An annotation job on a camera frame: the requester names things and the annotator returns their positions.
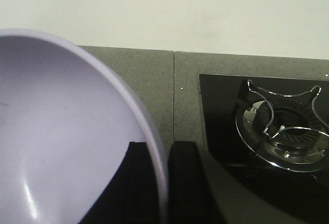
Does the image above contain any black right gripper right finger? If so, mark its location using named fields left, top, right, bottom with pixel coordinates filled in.
left=168, top=141, right=279, bottom=223

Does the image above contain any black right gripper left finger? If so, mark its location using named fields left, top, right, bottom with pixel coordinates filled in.
left=80, top=142, right=160, bottom=223

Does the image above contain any purple plastic bowl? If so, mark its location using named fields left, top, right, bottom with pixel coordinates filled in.
left=1, top=29, right=169, bottom=223

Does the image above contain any chrome burner pan support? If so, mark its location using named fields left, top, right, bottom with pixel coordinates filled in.
left=234, top=79, right=328, bottom=173

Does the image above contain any black glass gas hob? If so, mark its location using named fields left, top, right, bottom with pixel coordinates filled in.
left=199, top=74, right=328, bottom=223

